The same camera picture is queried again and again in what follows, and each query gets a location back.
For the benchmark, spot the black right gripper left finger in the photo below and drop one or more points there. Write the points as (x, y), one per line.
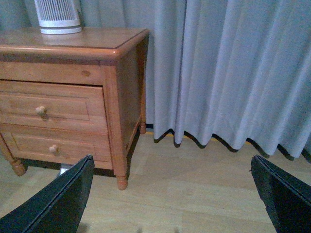
(58, 207)

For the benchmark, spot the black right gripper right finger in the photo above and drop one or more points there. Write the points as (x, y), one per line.
(287, 199)

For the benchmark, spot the lower drawer wooden knob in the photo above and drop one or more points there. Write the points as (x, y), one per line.
(54, 149)

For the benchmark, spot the drawer wooden knob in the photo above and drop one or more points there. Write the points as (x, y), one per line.
(54, 149)
(41, 111)

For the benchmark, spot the upper drawer wooden knob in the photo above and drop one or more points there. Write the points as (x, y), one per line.
(41, 111)

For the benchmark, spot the grey floor socket box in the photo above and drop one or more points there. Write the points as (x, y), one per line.
(64, 168)

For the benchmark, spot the wooden nightstand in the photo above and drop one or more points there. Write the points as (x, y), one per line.
(111, 58)

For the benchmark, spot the grey curtain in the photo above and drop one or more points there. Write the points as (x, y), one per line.
(237, 69)

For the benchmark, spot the white cylindrical air purifier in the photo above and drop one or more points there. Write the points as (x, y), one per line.
(57, 17)

